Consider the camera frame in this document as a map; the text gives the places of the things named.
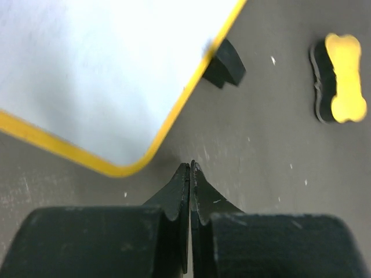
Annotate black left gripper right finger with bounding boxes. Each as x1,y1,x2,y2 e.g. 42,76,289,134
190,160,245,277

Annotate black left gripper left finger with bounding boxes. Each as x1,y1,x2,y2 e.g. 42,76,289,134
144,163,190,275

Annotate yellow framed whiteboard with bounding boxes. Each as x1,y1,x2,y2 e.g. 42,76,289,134
1,1,245,177

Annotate yellow bone shaped eraser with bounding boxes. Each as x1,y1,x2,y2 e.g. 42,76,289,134
309,33,368,124

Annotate black whiteboard stand foot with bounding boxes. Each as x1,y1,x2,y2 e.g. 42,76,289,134
202,39,246,89

